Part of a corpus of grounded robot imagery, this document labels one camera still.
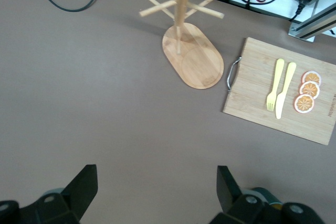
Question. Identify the yellow plastic knife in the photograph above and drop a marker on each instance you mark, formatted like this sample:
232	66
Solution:
284	87

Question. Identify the wooden cutting board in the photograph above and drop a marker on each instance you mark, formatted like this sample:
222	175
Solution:
252	103

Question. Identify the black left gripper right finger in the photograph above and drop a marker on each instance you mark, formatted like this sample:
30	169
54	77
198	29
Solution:
228	195

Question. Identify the aluminium camera post profile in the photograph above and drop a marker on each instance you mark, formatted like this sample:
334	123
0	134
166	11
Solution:
312	24

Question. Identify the orange slice toy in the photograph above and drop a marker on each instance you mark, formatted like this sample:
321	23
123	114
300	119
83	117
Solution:
309	89
304	103
312	77

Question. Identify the wooden mug tree stand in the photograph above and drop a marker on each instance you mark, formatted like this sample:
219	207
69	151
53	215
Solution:
199	61

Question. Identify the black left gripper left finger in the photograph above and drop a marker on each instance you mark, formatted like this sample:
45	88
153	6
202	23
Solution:
78	195

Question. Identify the yellow plastic fork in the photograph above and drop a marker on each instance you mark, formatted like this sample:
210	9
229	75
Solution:
275	85

